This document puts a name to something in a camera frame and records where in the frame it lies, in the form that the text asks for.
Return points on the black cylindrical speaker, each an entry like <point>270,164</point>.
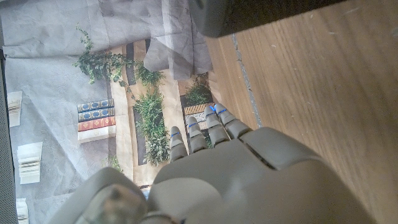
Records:
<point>248,15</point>

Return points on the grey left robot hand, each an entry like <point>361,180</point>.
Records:
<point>242,180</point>

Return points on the printed fabric backdrop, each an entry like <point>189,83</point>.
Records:
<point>46,77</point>

